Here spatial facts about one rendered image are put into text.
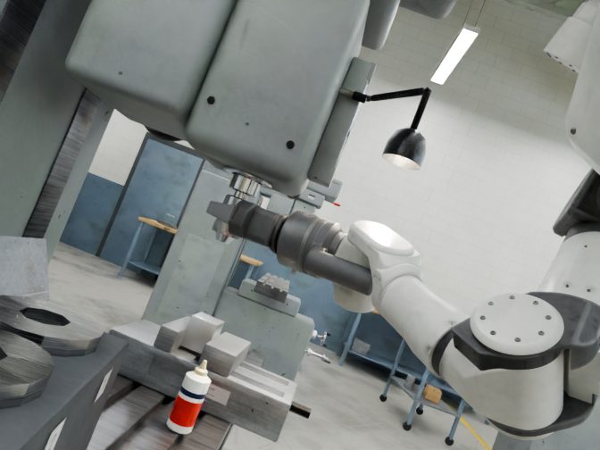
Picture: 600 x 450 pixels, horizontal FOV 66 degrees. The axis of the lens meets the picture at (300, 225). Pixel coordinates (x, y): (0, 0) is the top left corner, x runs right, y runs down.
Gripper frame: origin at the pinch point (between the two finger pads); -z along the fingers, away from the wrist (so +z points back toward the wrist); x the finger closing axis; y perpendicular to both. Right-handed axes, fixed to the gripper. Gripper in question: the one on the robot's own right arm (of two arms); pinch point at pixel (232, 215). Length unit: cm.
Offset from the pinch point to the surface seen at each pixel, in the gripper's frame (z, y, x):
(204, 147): -2.6, -7.6, 10.1
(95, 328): 11.9, 13.6, 34.5
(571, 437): 156, 68, -434
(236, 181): -0.3, -5.2, 2.4
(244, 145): 3.1, -9.7, 9.5
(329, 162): 11.8, -13.2, -1.8
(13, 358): 15.7, 13.6, 44.6
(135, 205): -474, 22, -521
